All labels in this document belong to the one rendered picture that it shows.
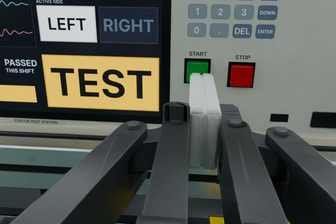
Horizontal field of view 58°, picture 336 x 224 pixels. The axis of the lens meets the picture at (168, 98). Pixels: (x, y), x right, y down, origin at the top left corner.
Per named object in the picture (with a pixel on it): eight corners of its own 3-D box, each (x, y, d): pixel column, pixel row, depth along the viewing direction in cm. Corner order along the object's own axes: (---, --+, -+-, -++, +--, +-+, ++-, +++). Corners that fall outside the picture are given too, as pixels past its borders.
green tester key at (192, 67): (207, 83, 26) (208, 63, 26) (186, 82, 26) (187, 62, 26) (206, 80, 27) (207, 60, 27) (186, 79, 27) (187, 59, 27)
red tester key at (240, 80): (251, 87, 26) (254, 66, 25) (230, 86, 26) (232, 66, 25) (249, 83, 27) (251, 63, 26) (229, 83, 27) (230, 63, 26)
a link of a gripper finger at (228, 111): (223, 146, 12) (298, 150, 12) (215, 102, 17) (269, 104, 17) (220, 177, 13) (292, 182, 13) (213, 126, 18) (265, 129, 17)
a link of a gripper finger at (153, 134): (187, 176, 13) (118, 172, 13) (188, 126, 18) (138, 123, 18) (188, 145, 12) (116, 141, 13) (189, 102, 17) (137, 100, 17)
